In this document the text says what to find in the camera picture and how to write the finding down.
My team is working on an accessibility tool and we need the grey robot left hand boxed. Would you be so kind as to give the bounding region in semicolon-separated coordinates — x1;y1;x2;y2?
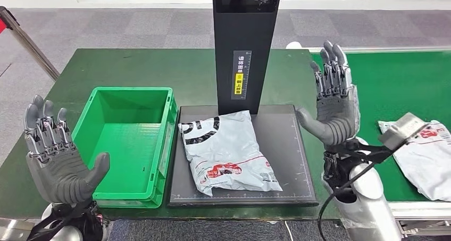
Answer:
23;95;111;205

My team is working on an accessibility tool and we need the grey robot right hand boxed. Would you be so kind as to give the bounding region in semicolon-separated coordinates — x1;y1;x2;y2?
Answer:
296;40;361;147

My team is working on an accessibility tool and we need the grey poly mailer parcel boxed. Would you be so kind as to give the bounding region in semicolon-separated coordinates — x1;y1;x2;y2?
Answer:
178;110;283;197
379;119;451;202

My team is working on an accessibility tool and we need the green conveyor belt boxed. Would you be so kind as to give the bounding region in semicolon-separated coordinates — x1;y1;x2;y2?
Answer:
311;51;451;202

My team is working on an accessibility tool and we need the black inbound scanning machine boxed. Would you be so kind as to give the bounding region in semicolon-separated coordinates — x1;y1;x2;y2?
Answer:
166;0;320;207

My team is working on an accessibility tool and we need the green plastic crate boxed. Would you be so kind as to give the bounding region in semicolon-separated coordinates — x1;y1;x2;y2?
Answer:
71;87;178;210

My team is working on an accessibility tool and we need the metal barrier pole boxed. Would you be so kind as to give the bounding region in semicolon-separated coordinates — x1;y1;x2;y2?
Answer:
0;5;61;81

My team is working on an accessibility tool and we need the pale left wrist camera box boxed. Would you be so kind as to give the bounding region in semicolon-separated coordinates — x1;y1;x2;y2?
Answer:
0;218;29;241

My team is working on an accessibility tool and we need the black right camera cable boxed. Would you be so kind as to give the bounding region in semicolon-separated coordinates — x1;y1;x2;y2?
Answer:
317;161;375;241

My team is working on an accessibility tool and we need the thin white cable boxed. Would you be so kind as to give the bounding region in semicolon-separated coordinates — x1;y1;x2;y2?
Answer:
283;221;294;241

